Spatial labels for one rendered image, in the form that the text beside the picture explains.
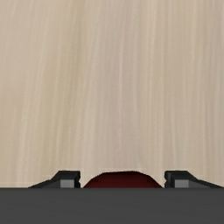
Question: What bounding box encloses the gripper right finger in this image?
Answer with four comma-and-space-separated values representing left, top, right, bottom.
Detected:
164, 170, 224, 189

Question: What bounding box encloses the red tomato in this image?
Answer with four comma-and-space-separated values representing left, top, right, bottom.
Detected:
83, 171, 164, 189

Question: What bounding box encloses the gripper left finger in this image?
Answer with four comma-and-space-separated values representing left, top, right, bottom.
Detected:
28, 170, 81, 189

